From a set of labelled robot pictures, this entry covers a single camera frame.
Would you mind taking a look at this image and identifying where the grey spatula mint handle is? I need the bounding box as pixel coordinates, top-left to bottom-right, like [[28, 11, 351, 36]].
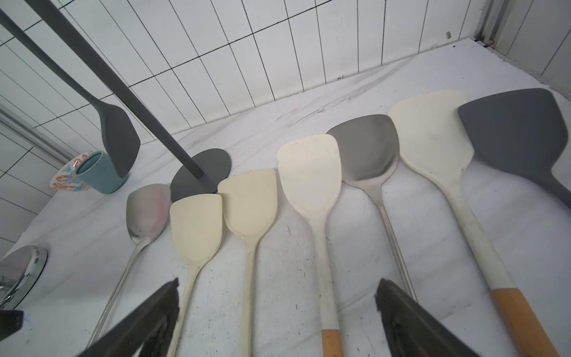
[[457, 88, 570, 207]]

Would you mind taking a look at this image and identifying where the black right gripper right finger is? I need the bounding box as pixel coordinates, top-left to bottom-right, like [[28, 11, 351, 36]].
[[375, 278, 477, 357]]

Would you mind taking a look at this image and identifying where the chrome wine glass holder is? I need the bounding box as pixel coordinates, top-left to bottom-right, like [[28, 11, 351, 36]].
[[1, 245, 48, 310]]

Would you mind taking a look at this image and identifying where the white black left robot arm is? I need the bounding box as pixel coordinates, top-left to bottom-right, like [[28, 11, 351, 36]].
[[0, 310, 24, 341]]

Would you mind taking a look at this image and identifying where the grey metal utensil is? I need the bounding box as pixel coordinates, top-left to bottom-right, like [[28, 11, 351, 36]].
[[86, 184, 172, 349]]

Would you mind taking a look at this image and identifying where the cream utensil dark wood handle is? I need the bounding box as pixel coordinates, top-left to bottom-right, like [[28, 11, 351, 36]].
[[327, 114, 418, 300]]

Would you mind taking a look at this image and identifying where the grey utensil mint handle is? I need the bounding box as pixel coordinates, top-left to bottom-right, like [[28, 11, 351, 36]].
[[1, 12, 141, 178]]

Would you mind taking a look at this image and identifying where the cream spatula mint handle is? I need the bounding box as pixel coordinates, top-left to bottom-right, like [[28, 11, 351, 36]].
[[218, 168, 278, 356]]

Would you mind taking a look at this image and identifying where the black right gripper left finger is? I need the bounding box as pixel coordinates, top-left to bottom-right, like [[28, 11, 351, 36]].
[[80, 278, 179, 356]]

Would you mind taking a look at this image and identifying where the cream spoon mint handle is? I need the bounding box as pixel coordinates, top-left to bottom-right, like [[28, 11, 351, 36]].
[[167, 193, 223, 356]]

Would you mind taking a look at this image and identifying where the teal ceramic cup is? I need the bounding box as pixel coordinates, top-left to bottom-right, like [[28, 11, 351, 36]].
[[74, 150, 127, 194]]

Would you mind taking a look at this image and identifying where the grey utensil rack stand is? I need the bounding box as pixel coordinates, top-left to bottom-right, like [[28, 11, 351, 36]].
[[27, 1, 232, 202]]

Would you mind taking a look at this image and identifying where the cream spatula light wood handle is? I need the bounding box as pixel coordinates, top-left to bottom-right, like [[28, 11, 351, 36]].
[[388, 90, 559, 356]]

